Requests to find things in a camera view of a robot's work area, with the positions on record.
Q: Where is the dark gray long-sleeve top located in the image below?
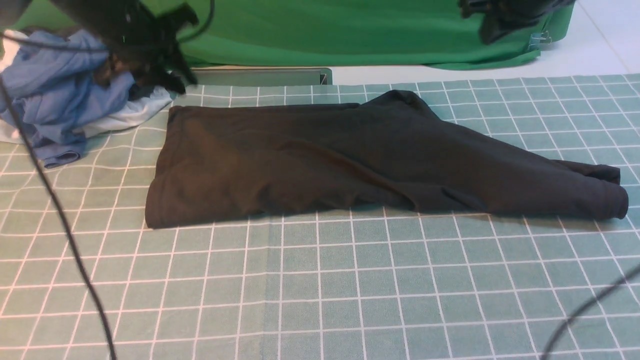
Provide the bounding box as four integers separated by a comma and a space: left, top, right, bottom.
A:
145, 89, 629, 229

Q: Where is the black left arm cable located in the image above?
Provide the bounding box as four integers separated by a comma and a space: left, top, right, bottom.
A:
0, 0, 216, 360

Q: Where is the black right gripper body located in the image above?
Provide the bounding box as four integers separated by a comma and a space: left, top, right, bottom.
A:
459, 0, 574, 44

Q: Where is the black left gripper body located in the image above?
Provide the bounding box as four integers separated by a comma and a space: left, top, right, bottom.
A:
93, 2, 200, 94

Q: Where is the green checkered table cloth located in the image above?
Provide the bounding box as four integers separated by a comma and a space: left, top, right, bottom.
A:
0, 74, 640, 360

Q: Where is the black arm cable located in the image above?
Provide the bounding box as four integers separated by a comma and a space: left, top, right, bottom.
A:
540, 265, 640, 360
0, 0, 216, 360

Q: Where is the green backdrop cloth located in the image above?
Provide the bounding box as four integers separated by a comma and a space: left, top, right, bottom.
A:
1, 0, 573, 71

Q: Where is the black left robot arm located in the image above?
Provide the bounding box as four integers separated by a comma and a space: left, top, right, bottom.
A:
6, 0, 215, 95

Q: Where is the white crumpled garment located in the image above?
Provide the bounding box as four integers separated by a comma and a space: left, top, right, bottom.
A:
0, 29, 172, 144

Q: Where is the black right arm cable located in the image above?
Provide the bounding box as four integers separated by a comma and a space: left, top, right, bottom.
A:
540, 265, 640, 360

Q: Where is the blue crumpled garment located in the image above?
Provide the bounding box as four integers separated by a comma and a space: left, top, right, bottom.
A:
1, 45, 135, 169

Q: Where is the metal binder clip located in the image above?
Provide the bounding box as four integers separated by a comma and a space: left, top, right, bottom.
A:
526, 31, 553, 51

